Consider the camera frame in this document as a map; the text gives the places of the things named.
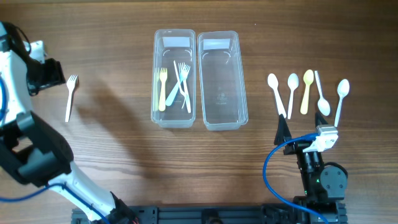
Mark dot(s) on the white spoon far left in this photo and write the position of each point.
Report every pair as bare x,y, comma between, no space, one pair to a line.
273,83

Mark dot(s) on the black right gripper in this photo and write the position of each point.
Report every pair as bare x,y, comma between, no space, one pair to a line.
298,146

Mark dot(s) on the right clear plastic container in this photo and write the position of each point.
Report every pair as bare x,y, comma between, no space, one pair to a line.
223,93

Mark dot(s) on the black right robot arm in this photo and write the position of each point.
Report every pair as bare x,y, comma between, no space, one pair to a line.
323,182

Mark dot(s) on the clear plastic container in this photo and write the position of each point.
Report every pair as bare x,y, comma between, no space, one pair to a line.
223,93
170,45

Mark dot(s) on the left clear plastic container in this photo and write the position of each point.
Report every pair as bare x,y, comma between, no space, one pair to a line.
170,45

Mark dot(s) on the light blue plastic fork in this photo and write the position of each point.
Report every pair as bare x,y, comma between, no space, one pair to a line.
170,99

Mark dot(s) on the translucent white plastic fork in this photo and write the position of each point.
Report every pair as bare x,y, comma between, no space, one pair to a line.
179,83

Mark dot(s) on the yellow plastic fork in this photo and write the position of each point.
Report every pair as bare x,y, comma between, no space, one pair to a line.
163,79

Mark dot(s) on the yellow plastic spoon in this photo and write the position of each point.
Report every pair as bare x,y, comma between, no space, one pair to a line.
308,79

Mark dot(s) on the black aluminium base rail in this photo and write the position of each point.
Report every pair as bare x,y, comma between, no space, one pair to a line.
267,213

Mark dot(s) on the white spoon far right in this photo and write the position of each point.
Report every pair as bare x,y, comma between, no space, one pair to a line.
342,91

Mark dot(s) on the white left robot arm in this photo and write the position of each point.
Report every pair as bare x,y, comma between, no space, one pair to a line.
32,152

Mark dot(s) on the white spoon bowl down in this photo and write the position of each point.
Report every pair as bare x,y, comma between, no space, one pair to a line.
323,105

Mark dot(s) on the white spoon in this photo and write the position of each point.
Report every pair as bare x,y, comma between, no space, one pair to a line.
273,83
342,91
293,84

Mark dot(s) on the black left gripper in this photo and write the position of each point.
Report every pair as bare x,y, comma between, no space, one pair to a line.
50,73

